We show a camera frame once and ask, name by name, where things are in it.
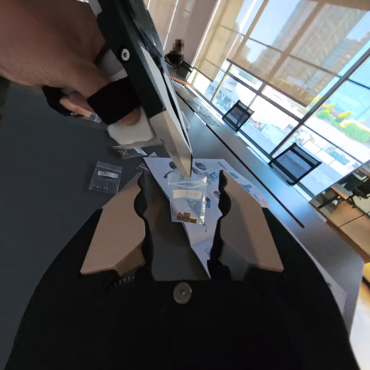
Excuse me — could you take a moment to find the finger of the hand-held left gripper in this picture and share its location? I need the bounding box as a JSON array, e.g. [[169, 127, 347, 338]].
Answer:
[[140, 46, 194, 179], [160, 66, 193, 154]]

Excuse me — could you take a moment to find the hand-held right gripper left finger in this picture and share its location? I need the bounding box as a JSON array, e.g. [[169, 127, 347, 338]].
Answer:
[[80, 172, 151, 278]]

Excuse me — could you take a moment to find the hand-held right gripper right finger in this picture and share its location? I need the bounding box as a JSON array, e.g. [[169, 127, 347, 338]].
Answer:
[[208, 170, 285, 280]]

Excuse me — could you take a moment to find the adjoining dark desk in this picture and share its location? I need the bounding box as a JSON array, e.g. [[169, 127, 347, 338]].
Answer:
[[171, 75, 367, 261]]

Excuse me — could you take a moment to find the dark work desk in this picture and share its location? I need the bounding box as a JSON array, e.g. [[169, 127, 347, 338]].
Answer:
[[0, 81, 367, 370]]

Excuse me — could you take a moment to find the crumpled clear plastic wrap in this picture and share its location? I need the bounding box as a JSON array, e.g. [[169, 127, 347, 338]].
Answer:
[[173, 81, 215, 117]]

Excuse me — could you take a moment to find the printed instruction manual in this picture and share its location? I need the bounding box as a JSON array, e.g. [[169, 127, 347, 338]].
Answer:
[[143, 156, 271, 278]]

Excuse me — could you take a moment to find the scatter of clear screw bags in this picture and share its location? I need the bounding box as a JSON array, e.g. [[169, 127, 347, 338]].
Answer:
[[111, 145, 160, 172]]

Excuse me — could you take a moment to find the black mesh chair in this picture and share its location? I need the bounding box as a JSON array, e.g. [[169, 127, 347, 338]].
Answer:
[[222, 100, 255, 132], [268, 143, 322, 186]]

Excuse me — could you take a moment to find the beige roller blind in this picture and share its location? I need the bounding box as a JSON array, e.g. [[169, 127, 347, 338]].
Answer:
[[192, 0, 244, 82], [227, 0, 370, 108]]

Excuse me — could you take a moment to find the large window wall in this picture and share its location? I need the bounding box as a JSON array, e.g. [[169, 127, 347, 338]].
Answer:
[[188, 0, 370, 198]]

